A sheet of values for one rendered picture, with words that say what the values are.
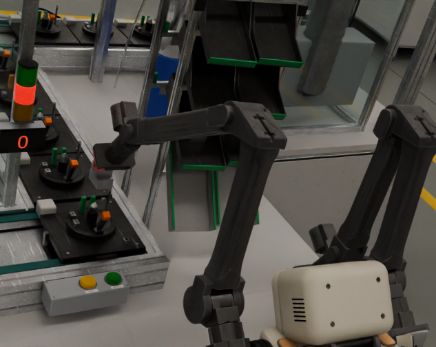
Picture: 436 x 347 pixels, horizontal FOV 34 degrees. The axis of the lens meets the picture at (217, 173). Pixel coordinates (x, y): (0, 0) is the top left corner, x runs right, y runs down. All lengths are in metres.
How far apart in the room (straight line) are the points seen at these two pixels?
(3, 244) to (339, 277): 0.99
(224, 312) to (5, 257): 0.76
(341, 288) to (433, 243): 3.07
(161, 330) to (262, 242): 0.57
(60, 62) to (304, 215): 1.25
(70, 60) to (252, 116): 1.85
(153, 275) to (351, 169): 1.48
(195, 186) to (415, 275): 2.22
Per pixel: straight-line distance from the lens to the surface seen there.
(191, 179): 2.13
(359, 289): 1.47
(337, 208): 3.40
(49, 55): 3.11
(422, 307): 3.93
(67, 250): 1.97
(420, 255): 4.32
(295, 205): 3.21
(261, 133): 1.34
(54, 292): 1.86
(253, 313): 2.10
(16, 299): 1.90
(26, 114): 1.91
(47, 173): 2.20
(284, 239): 2.42
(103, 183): 1.93
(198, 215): 2.11
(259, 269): 2.26
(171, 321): 1.99
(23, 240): 2.07
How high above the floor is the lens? 2.20
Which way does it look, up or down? 30 degrees down
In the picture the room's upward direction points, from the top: 16 degrees clockwise
